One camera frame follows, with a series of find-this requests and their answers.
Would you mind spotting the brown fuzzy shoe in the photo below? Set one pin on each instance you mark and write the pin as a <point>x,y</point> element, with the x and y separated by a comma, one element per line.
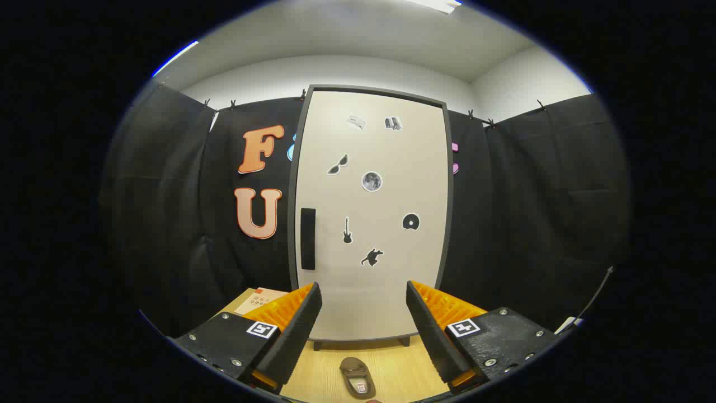
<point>353,370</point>

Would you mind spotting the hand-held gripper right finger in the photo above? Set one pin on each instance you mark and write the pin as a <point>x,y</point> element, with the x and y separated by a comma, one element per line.
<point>433,341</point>

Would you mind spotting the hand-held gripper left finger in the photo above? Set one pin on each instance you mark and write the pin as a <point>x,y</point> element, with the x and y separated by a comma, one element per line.
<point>296,336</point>

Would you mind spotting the grey shoe cabinet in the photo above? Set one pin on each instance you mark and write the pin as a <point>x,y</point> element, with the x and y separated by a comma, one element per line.
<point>292,190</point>

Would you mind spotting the white desk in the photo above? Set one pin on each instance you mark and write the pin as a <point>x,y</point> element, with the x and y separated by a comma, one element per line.
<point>568,324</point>

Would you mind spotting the black backdrop cloth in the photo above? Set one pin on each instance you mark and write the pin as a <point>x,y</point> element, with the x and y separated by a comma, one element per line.
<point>531,212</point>

